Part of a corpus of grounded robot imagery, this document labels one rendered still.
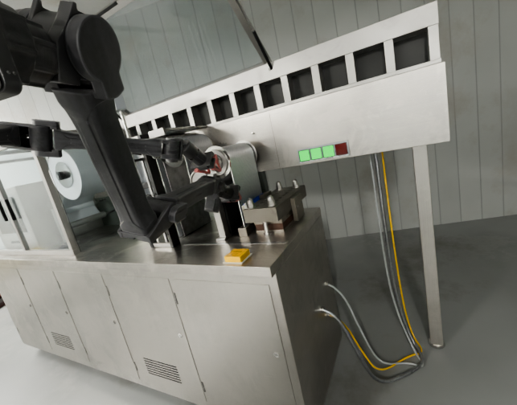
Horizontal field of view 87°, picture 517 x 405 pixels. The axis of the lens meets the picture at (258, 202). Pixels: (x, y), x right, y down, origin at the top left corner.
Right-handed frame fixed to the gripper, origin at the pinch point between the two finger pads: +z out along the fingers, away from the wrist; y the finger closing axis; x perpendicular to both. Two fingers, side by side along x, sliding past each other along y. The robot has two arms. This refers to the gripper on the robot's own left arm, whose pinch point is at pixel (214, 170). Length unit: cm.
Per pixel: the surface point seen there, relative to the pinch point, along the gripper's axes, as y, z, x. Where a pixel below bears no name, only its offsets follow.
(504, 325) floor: 114, 137, -46
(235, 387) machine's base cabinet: -2, 42, -86
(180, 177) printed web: -32.8, 11.7, 7.5
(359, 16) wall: 49, 109, 224
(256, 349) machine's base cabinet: 15, 27, -68
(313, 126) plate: 36, 22, 30
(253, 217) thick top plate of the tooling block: 13.8, 14.6, -17.3
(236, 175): 5.5, 9.2, 1.6
